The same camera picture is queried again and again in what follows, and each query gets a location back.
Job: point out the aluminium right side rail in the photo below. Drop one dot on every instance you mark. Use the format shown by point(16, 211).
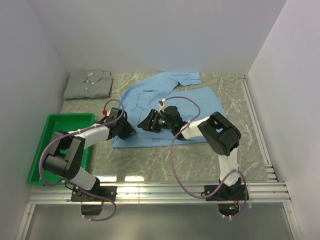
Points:
point(258, 131)

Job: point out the aluminium front rail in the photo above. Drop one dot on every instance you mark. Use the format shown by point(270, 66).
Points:
point(158, 193)

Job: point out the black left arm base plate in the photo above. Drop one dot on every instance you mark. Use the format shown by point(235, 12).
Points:
point(92, 203)

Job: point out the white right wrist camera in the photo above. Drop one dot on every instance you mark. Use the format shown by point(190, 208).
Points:
point(162, 105)

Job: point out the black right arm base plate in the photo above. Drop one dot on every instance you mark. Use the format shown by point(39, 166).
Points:
point(234, 194)

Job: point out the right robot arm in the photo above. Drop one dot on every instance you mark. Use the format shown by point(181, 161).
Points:
point(220, 134)

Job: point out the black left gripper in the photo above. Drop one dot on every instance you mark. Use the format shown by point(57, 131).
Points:
point(128, 129)

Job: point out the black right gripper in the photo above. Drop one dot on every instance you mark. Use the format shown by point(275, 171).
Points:
point(148, 123)

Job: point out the folded grey shirt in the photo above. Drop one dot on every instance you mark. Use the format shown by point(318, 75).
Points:
point(92, 84)

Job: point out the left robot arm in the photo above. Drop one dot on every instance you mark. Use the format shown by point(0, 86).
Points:
point(64, 154)

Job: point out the light blue long sleeve shirt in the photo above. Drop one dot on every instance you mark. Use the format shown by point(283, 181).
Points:
point(143, 96)

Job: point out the aluminium rail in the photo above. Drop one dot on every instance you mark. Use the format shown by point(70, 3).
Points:
point(258, 131)
point(158, 193)

